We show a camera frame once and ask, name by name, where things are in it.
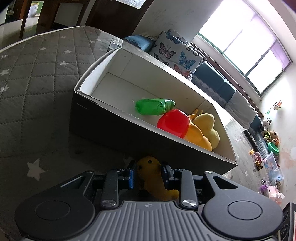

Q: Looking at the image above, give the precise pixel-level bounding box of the yellow rubber duck toy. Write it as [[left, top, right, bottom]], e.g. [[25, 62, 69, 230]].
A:
[[137, 157, 180, 201]]

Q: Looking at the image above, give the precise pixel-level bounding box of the black cardboard box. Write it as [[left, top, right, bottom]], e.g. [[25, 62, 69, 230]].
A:
[[69, 48, 237, 174]]

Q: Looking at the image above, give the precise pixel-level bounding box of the butterfly print pillow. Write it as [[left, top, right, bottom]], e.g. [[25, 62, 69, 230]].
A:
[[149, 29, 206, 81]]

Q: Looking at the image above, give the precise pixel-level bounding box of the blue cushion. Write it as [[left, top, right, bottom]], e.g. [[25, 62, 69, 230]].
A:
[[124, 35, 155, 52]]

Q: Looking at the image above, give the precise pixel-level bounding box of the dark wooden door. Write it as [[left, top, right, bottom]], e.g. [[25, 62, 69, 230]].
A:
[[85, 0, 153, 39]]

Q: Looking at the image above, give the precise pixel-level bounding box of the yellow plush toy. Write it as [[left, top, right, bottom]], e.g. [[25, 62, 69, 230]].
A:
[[192, 113, 220, 149]]

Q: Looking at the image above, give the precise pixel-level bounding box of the dark wooden console table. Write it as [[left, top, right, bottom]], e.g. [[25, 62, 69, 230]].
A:
[[18, 0, 98, 39]]

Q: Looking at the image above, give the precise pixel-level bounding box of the window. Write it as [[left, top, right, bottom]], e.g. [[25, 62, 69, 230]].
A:
[[198, 1, 292, 96]]

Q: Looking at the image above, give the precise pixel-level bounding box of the dark blue sofa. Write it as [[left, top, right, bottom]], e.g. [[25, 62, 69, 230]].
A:
[[192, 62, 269, 158]]

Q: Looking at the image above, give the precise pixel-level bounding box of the red plastic ball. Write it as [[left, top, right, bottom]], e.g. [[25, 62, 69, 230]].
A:
[[157, 109, 189, 138]]

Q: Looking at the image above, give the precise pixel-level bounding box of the orange rubber whale toy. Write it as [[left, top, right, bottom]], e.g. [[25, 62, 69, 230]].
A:
[[184, 109, 212, 151]]

